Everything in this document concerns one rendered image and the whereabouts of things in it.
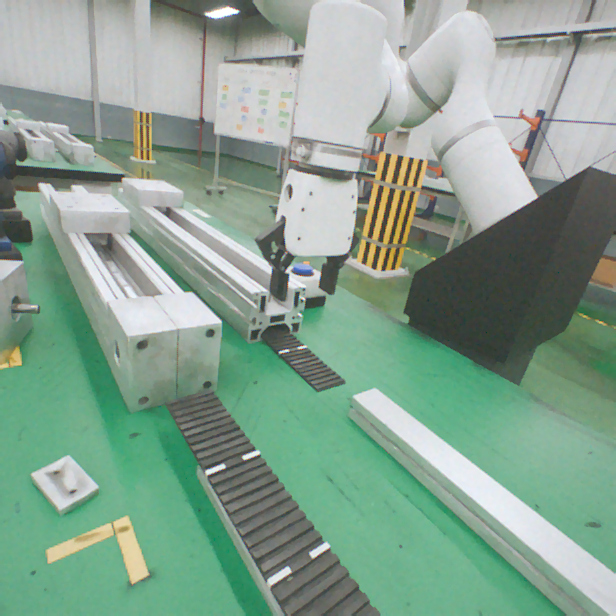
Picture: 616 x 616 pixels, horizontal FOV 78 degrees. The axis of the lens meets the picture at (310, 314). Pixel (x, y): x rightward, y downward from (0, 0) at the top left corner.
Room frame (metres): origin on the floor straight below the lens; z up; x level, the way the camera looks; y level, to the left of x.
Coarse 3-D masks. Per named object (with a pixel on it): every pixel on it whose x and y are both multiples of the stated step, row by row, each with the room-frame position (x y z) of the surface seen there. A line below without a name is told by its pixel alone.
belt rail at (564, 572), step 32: (352, 416) 0.37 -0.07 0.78; (384, 416) 0.35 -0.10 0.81; (384, 448) 0.33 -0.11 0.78; (416, 448) 0.31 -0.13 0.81; (448, 448) 0.32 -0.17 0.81; (448, 480) 0.28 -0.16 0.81; (480, 480) 0.28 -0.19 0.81; (480, 512) 0.25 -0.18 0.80; (512, 512) 0.25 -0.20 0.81; (512, 544) 0.23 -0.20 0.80; (544, 544) 0.22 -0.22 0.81; (576, 544) 0.23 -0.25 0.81; (544, 576) 0.21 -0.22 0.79; (576, 576) 0.20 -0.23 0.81; (608, 576) 0.20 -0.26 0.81; (576, 608) 0.19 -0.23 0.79; (608, 608) 0.18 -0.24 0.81
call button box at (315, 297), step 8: (288, 272) 0.71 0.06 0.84; (296, 272) 0.71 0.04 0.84; (296, 280) 0.67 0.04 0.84; (304, 280) 0.68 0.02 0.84; (312, 280) 0.69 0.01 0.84; (312, 288) 0.69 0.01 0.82; (304, 296) 0.68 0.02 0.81; (312, 296) 0.69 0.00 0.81; (320, 296) 0.71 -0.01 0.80; (312, 304) 0.69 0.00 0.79; (320, 304) 0.71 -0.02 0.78
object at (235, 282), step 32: (160, 224) 0.83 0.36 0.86; (192, 224) 0.87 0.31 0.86; (160, 256) 0.83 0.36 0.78; (192, 256) 0.69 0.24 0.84; (224, 256) 0.74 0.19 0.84; (256, 256) 0.69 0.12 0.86; (224, 288) 0.58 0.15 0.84; (256, 288) 0.53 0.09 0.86; (288, 288) 0.57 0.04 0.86; (256, 320) 0.52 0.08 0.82; (288, 320) 0.56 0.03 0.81
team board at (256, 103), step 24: (240, 72) 6.50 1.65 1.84; (264, 72) 6.29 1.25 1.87; (288, 72) 6.09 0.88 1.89; (216, 96) 6.71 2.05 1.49; (240, 96) 6.48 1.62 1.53; (264, 96) 6.26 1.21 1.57; (288, 96) 6.06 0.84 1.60; (216, 120) 6.70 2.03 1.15; (240, 120) 6.46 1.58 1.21; (264, 120) 6.24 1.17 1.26; (288, 120) 6.04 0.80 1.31; (216, 144) 6.73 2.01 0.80; (288, 144) 6.01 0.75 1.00; (216, 168) 6.72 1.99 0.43; (264, 192) 6.23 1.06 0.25
